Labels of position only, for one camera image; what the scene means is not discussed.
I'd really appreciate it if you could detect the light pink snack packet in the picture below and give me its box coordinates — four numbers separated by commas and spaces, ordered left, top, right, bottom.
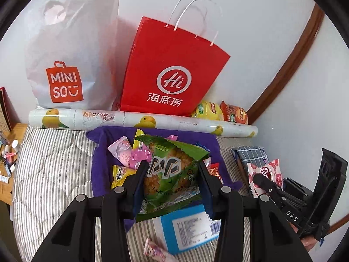
108, 136, 134, 167

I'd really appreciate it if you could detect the person's right hand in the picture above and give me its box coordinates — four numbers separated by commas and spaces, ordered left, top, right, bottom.
300, 236, 322, 253

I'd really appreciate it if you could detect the fruit-print wrap roll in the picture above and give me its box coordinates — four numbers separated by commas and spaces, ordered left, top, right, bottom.
28, 109, 258, 138

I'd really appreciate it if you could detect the striped bed mattress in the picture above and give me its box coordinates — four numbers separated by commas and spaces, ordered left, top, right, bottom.
11, 127, 273, 262

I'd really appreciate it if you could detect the brown wooden door trim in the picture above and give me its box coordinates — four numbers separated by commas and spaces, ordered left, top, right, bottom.
247, 3, 325, 124

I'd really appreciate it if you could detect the yellow snack packet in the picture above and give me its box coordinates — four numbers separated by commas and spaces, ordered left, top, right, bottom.
110, 164, 138, 190

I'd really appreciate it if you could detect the wooden desk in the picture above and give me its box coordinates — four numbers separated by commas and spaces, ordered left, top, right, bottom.
0, 123, 28, 205

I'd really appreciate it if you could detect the white plastic shopping bag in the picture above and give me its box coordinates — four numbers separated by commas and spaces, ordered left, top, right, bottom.
24, 0, 122, 110

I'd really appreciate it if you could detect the green snack packet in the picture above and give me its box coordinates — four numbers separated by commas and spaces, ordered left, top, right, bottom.
133, 134, 211, 223

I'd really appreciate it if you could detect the blue tissue pack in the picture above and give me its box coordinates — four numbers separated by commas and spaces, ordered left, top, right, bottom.
153, 203, 222, 255

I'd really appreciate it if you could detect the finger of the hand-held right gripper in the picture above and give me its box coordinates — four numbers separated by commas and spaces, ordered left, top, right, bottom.
252, 173, 286, 200

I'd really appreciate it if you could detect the pink dotted snack packet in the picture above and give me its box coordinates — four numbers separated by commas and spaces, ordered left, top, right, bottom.
143, 237, 175, 262

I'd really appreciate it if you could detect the grey checked cloth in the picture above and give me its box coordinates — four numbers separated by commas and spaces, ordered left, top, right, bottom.
231, 146, 269, 194

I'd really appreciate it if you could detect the dark red box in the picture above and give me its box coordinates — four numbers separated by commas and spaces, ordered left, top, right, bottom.
0, 87, 21, 131

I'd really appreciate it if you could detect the white strawberry-print snack packet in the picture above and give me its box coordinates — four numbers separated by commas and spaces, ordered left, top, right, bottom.
247, 159, 281, 198

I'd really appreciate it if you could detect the orange snack packet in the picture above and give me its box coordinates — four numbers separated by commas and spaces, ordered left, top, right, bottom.
219, 100, 248, 124

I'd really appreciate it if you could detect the red gold-print snack packet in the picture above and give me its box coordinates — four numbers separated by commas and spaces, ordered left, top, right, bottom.
209, 163, 224, 183

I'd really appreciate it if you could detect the purple fabric basket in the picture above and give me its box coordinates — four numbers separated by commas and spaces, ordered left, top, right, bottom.
86, 126, 243, 234

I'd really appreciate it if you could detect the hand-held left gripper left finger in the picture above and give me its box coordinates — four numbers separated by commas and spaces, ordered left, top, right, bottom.
31, 160, 150, 262

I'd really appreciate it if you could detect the bright pink snack packet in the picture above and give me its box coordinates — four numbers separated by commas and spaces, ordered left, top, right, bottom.
125, 145, 152, 170

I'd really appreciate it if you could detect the yellow lemon-print snack bag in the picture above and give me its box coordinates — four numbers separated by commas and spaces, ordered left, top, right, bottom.
191, 101, 224, 122

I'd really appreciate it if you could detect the red paper bag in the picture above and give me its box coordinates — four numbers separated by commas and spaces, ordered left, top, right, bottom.
119, 0, 232, 116

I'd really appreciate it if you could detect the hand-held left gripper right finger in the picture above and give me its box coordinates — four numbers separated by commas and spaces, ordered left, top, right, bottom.
197, 162, 313, 262

